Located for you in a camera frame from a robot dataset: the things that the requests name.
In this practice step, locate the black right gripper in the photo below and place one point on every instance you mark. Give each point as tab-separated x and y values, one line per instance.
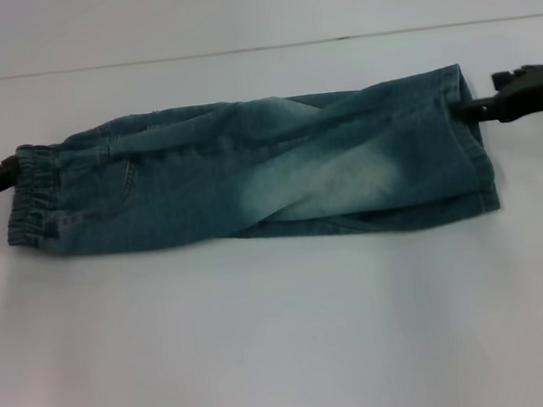
532	93

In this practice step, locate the blue denim shorts with cartoon print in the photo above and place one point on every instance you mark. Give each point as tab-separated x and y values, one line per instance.
249	176

